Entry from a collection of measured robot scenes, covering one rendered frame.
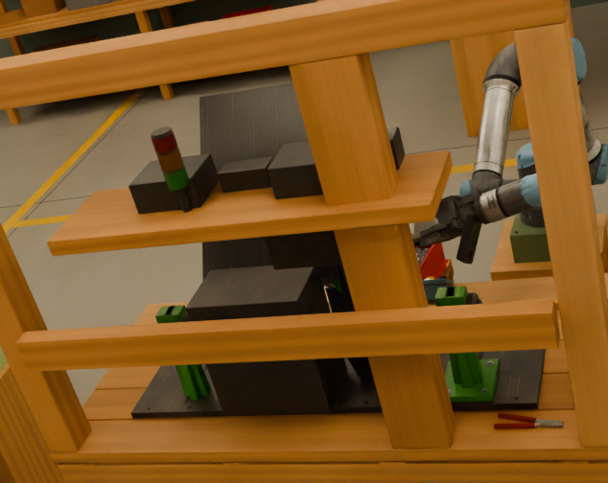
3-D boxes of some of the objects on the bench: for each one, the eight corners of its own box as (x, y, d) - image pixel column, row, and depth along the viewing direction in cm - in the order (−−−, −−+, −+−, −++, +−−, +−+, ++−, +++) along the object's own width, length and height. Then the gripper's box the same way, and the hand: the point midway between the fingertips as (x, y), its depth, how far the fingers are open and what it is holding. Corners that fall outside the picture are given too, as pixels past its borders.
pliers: (493, 429, 237) (492, 425, 237) (498, 415, 241) (498, 411, 241) (561, 433, 230) (560, 429, 230) (565, 419, 234) (565, 415, 234)
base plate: (188, 330, 314) (186, 325, 313) (550, 310, 274) (549, 303, 273) (132, 419, 279) (129, 412, 278) (538, 409, 240) (536, 402, 239)
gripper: (489, 195, 250) (413, 223, 260) (471, 184, 241) (393, 214, 251) (498, 227, 247) (420, 255, 257) (479, 217, 238) (400, 246, 248)
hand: (414, 243), depth 252 cm, fingers open, 3 cm apart
